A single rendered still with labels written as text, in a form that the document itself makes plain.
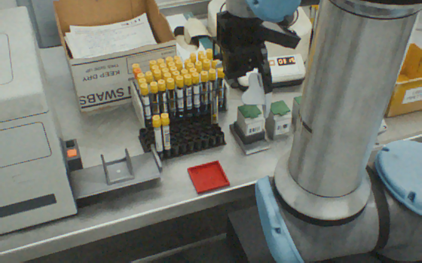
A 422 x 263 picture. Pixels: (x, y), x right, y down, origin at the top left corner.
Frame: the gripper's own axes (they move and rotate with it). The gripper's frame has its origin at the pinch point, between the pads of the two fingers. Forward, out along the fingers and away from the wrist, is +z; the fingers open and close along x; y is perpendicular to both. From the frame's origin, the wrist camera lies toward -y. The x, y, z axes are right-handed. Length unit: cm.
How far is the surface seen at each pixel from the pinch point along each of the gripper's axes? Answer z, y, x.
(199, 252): 99, 0, -33
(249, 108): 3.8, 0.0, -0.8
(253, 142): 10.5, 0.4, 2.9
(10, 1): -1, 39, -58
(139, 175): 7.9, 26.1, 4.6
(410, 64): 7.5, -45.7, -3.4
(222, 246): 99, -9, -31
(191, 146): 10.1, 13.2, -1.1
